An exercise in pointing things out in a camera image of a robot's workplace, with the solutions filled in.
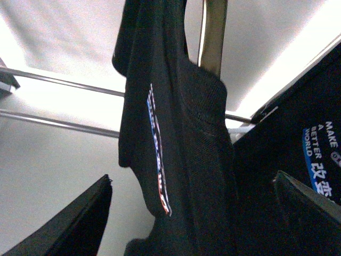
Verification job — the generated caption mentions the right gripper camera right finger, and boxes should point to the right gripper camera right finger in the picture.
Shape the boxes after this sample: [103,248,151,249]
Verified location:
[274,171,340,255]

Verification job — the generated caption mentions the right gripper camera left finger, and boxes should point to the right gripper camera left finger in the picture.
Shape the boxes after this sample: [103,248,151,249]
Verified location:
[4,174,112,255]

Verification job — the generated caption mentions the black t-shirt small logo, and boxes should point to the black t-shirt small logo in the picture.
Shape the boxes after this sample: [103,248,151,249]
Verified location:
[112,1,237,255]

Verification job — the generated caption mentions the wooden clothes hanger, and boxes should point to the wooden clothes hanger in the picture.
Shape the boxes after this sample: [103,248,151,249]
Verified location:
[198,0,228,77]

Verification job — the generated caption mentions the black t-shirt blue print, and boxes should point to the black t-shirt blue print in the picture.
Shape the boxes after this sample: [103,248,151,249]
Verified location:
[234,46,340,255]

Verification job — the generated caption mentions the lower metal rack rod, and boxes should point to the lower metal rack rod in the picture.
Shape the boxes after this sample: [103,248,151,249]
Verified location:
[1,109,119,138]

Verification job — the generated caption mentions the metal rack rod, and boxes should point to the metal rack rod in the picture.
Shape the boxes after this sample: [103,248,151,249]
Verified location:
[1,109,119,138]
[1,67,254,124]

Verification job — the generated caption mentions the upper metal rack rod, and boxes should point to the upper metal rack rod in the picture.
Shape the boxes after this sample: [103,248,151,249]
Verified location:
[1,67,254,124]

